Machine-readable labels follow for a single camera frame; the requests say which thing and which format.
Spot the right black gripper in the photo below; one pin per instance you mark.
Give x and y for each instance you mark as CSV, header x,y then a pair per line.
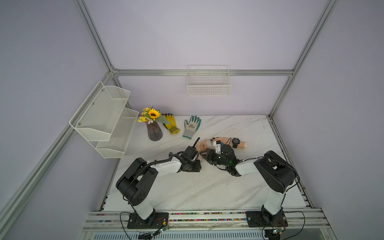
x,y
210,156

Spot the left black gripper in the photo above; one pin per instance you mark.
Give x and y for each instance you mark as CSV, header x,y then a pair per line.
x,y
197,168

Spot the mannequin hand with white band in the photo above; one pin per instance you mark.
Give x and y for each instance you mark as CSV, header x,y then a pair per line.
x,y
202,146

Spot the mannequin hand with black watch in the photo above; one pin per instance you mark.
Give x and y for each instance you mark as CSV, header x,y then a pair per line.
x,y
228,141

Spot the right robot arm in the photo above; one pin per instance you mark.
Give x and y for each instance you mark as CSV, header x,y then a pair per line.
x,y
277,173

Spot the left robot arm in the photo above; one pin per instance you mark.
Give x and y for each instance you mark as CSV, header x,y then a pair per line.
x,y
137,181

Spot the black wrist watch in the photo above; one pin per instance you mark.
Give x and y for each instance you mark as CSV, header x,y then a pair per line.
x,y
235,142

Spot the green grey work glove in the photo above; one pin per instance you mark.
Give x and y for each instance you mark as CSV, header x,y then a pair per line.
x,y
191,126

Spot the yellow work glove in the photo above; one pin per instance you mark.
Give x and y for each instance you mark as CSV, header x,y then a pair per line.
x,y
172,126

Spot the dark ribbed vase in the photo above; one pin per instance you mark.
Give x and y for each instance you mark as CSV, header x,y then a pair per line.
x,y
154,131

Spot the artificial sunflower bouquet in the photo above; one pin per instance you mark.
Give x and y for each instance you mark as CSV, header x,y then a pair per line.
x,y
151,115

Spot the white two-tier mesh shelf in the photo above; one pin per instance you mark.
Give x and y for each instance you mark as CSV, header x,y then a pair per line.
x,y
105,121

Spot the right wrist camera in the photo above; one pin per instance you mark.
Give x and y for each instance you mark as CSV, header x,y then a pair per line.
x,y
217,145

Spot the white wire wall basket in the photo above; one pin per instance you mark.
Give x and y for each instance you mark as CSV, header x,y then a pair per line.
x,y
209,80

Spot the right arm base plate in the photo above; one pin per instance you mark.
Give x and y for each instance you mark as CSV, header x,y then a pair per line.
x,y
265,219

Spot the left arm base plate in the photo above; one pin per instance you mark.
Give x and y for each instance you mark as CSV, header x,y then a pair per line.
x,y
147,221

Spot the aluminium front rail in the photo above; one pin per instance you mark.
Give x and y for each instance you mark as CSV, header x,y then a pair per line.
x,y
297,224

